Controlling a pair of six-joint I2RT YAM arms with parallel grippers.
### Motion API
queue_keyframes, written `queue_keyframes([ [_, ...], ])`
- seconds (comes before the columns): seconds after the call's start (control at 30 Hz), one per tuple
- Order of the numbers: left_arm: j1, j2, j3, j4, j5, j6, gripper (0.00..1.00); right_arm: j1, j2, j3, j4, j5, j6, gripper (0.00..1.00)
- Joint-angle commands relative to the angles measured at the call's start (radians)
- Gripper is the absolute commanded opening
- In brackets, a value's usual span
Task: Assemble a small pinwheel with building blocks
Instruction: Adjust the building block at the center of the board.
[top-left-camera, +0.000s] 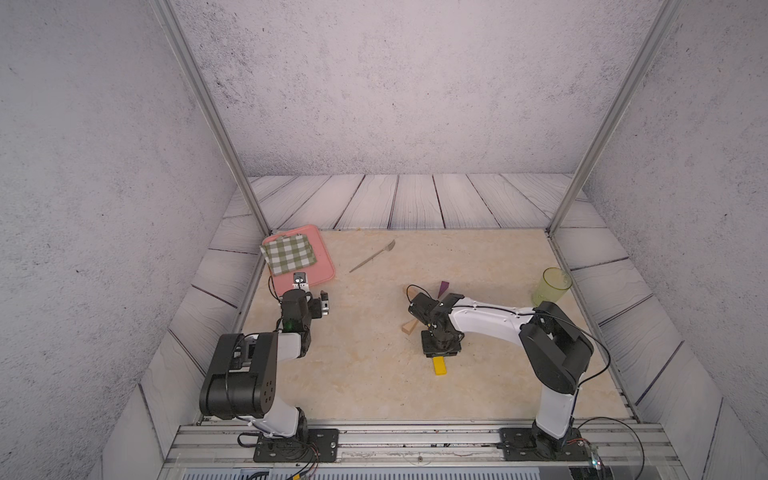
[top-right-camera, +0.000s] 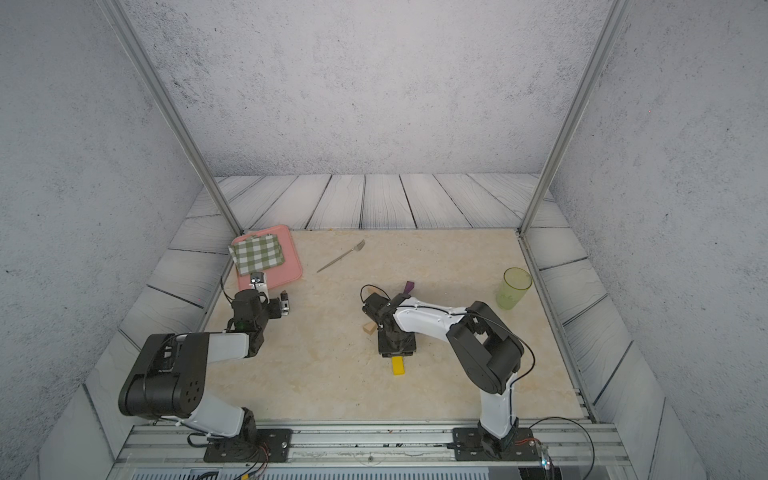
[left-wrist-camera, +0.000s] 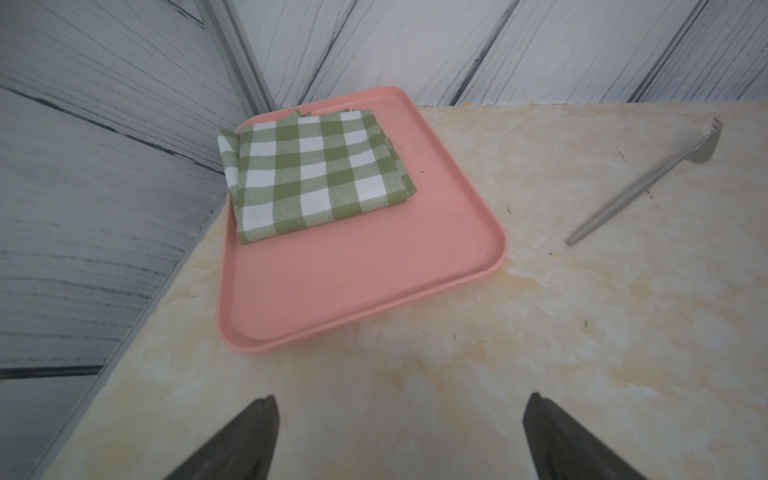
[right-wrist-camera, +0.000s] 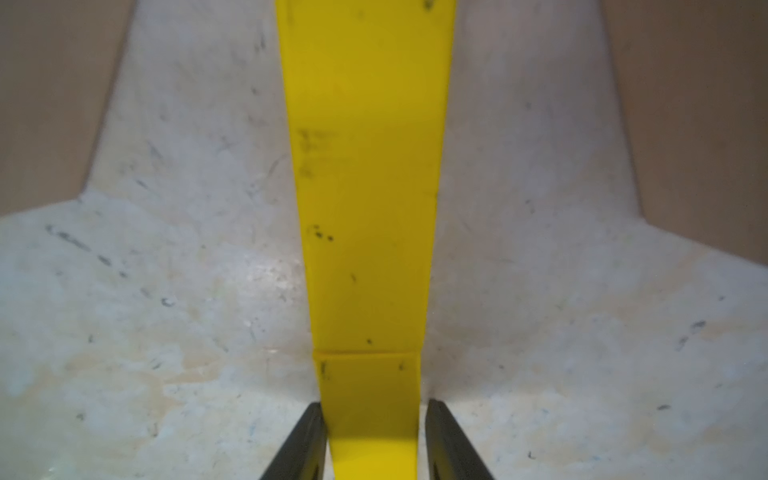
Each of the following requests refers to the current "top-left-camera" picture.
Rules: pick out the metal fork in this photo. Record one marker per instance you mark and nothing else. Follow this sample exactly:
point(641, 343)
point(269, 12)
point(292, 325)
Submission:
point(389, 247)

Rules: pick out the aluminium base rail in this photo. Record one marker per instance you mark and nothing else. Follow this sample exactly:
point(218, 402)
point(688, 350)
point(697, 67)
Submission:
point(488, 449)

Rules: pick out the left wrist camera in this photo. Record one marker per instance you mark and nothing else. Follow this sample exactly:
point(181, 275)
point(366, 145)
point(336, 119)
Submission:
point(300, 281)

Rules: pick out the green checkered cloth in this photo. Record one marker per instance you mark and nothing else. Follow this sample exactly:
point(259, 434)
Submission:
point(286, 254)

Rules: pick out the green translucent cup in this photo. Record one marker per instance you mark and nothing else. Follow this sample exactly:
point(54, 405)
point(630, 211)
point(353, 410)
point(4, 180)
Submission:
point(554, 283)

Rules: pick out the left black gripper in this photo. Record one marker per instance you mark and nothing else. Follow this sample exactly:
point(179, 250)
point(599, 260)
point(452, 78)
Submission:
point(316, 308)

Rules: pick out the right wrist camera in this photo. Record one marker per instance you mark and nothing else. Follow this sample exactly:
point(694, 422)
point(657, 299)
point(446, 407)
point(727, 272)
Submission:
point(429, 311)

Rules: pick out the aluminium frame post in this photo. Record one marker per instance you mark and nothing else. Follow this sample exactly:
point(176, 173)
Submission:
point(169, 22)
point(659, 29)

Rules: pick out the pink plastic tray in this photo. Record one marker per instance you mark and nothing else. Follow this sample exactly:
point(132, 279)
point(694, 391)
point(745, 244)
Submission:
point(322, 271)

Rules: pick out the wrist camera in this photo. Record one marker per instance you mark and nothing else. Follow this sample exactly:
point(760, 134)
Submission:
point(429, 311)
point(300, 281)

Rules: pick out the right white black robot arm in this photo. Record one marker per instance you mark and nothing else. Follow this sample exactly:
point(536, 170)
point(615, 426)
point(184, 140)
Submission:
point(558, 351)

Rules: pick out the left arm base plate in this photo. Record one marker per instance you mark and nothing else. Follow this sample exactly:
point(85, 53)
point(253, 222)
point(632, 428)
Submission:
point(297, 445)

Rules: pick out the left aluminium frame post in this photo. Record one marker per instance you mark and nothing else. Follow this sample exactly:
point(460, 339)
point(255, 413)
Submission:
point(169, 22)

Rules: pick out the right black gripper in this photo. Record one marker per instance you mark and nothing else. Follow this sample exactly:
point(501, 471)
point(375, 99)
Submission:
point(447, 352)

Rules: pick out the purple triangular block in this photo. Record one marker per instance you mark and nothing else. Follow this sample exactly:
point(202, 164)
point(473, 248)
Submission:
point(444, 285)

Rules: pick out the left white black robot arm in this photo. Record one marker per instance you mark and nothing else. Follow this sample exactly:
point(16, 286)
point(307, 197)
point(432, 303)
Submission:
point(241, 381)

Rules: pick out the right aluminium frame post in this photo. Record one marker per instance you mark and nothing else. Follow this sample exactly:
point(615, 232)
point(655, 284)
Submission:
point(659, 29)

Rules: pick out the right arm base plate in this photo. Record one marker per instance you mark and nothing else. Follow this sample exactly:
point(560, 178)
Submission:
point(528, 444)

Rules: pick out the yellow block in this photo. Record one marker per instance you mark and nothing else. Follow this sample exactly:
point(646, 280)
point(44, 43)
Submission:
point(439, 366)

